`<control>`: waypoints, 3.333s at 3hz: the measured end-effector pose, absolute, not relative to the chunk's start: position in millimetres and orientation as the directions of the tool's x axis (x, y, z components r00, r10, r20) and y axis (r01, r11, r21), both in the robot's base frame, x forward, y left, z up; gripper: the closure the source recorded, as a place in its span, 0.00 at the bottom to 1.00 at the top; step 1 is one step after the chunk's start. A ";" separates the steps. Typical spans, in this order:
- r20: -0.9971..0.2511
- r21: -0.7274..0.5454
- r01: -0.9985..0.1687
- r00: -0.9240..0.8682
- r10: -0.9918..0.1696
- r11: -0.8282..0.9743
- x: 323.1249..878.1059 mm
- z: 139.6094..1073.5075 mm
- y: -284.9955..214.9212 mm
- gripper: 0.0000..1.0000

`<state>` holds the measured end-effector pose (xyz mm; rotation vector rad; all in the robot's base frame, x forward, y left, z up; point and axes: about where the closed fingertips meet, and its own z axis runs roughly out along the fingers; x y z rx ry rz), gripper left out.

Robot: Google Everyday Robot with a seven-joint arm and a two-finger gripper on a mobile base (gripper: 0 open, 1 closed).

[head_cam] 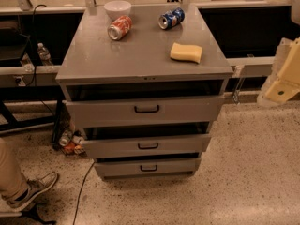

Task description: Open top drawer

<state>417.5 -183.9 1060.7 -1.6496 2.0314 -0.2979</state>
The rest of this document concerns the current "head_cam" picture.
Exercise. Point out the grey bottom drawer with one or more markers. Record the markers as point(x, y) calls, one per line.
point(109, 170)

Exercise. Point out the grey top drawer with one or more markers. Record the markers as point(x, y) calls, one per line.
point(151, 111)

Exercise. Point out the grey middle drawer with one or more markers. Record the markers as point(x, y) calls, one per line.
point(146, 146)

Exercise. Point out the grey drawer cabinet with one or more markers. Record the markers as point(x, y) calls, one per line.
point(139, 66)

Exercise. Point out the snack packets on floor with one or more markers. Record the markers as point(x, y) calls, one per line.
point(71, 143)

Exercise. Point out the white bowl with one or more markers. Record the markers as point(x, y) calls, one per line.
point(115, 9)

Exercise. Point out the black table frame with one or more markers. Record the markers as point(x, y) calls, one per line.
point(31, 94)

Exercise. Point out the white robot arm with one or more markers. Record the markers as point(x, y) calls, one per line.
point(296, 3)

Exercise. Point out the yellow sponge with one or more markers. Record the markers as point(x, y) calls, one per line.
point(192, 53)

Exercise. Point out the orange soda can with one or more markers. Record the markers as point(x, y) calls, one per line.
point(120, 27)

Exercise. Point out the khaki trouser leg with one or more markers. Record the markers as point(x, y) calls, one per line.
point(12, 181)

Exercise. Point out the clear water bottle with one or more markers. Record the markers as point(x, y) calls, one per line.
point(44, 55)

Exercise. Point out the grey metal rail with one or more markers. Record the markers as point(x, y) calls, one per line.
point(249, 67)

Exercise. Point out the grey drawer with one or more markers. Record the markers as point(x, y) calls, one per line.
point(146, 146)
point(151, 111)
point(109, 170)

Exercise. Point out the blue soda can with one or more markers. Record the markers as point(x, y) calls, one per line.
point(171, 18)

